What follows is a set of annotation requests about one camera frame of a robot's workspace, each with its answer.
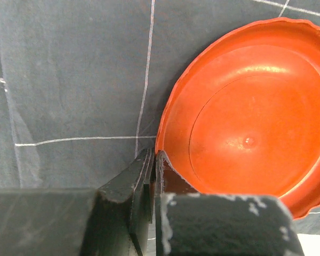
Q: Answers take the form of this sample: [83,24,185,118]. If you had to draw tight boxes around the orange round plate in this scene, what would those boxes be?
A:
[155,18,320,219]

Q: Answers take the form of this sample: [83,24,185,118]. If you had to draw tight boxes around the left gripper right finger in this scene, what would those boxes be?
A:
[155,150,303,255]

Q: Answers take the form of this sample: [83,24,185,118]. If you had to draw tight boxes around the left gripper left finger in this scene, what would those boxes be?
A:
[0,148,155,255]

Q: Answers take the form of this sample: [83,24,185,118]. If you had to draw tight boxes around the dark checked cloth placemat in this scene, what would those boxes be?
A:
[0,0,320,237]

